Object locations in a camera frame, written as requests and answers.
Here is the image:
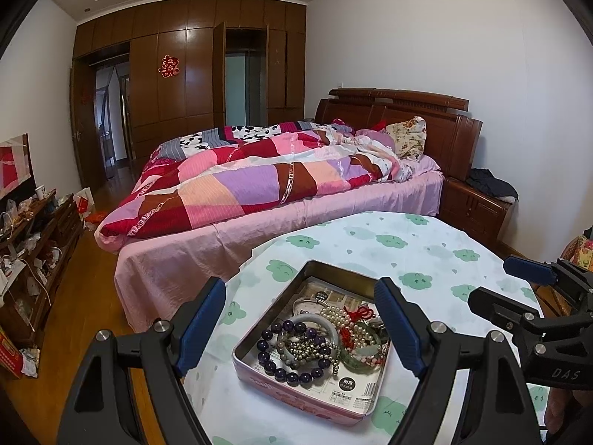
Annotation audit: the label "red cardboard box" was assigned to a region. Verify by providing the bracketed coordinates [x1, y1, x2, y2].
[0, 329, 23, 379]

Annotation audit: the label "pearl necklace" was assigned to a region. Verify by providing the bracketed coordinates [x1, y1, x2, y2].
[318, 304, 372, 351]

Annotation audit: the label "person's right hand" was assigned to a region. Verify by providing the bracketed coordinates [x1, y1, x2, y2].
[544, 386, 593, 436]

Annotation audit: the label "dark purple bead bracelet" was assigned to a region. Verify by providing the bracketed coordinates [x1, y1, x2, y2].
[255, 318, 344, 388]

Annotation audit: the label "wooden nightstand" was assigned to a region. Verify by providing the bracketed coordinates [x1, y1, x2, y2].
[437, 178, 513, 250]

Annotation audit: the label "yellow floral cushion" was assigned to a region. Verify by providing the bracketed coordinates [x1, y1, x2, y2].
[561, 235, 593, 271]

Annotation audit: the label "pink bed sheet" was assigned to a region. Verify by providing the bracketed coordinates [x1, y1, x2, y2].
[95, 157, 444, 333]

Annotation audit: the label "television screen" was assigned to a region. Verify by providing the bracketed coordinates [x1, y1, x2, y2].
[0, 133, 33, 198]

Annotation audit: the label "red double happiness decal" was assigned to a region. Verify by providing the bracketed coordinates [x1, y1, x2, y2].
[158, 54, 181, 78]

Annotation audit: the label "dark clothes on nightstand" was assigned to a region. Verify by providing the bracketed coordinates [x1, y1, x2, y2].
[466, 169, 519, 204]

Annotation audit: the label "white shopping bag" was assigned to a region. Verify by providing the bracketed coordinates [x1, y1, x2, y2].
[73, 187, 96, 221]

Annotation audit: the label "patchwork quilt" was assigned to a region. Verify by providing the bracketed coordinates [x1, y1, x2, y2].
[96, 125, 413, 252]

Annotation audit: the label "cloud pattern tablecloth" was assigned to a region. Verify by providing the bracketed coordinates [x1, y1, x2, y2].
[185, 212, 537, 444]

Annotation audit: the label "red cord gold pendant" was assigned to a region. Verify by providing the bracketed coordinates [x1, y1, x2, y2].
[336, 304, 378, 350]

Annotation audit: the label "floral pillow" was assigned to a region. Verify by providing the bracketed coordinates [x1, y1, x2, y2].
[385, 116, 427, 162]

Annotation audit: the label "dark wooden wardrobe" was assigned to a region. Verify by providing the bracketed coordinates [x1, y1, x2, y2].
[70, 0, 307, 190]

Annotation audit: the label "wooden headboard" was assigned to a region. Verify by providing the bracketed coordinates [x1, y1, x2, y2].
[315, 88, 483, 181]

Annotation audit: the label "cluttered wooden tv cabinet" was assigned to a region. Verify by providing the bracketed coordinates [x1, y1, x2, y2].
[1, 192, 82, 347]

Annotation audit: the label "green jade bangle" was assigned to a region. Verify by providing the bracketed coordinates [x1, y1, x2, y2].
[339, 322, 385, 374]

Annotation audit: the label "pink tin box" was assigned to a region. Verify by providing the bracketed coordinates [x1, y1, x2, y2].
[232, 259, 390, 426]

